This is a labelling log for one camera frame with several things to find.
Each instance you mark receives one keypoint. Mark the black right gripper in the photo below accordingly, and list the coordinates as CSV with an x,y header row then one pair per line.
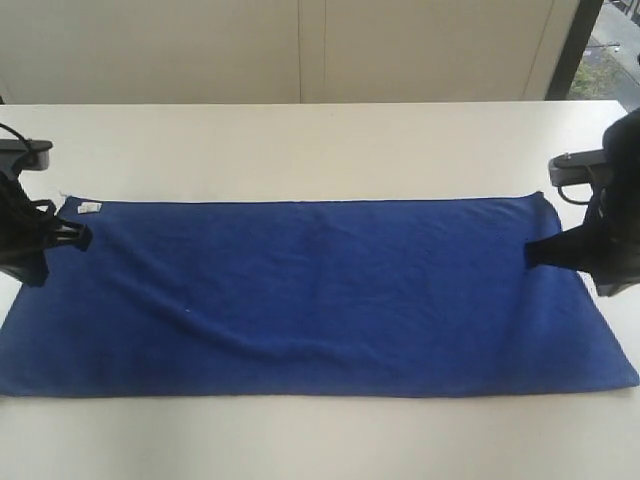
x,y
611,230

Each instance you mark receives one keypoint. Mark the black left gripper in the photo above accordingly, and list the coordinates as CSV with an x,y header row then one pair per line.
x,y
28,228

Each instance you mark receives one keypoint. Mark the blue towel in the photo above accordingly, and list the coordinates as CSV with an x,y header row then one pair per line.
x,y
352,298

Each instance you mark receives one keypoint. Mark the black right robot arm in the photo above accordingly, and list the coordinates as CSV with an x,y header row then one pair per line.
x,y
620,143

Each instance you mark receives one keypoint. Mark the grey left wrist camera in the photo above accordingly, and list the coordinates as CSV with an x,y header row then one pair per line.
x,y
15,157

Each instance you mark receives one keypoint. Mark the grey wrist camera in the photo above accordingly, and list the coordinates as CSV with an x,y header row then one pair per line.
x,y
15,157
586,167

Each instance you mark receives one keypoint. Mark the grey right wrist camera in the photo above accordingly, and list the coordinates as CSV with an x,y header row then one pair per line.
x,y
586,167

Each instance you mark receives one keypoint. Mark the black window frame post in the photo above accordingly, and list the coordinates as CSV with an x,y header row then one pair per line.
x,y
576,41

